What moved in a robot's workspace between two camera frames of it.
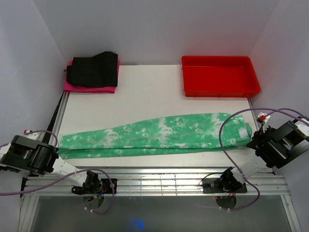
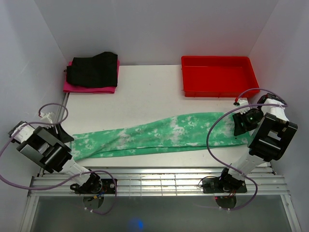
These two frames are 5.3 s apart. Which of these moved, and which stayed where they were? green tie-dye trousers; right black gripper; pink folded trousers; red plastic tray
Moved: right black gripper
Stayed: green tie-dye trousers; red plastic tray; pink folded trousers
